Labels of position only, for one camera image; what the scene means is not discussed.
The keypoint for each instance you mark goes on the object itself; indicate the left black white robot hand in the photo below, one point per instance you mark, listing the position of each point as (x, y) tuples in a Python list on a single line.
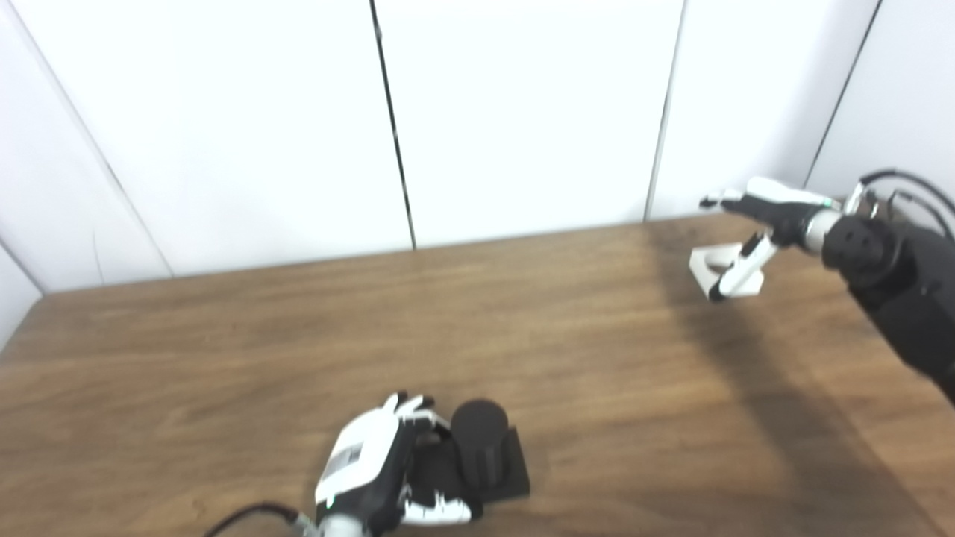
[(362, 455)]

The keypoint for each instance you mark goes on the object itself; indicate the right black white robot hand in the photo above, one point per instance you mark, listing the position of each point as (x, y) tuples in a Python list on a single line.
[(783, 209)]

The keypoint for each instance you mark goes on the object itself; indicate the white square piece with hole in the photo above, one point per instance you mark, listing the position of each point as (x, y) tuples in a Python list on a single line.
[(701, 268)]

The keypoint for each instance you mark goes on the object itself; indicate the black peg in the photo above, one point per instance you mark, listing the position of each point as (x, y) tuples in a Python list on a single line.
[(481, 447)]

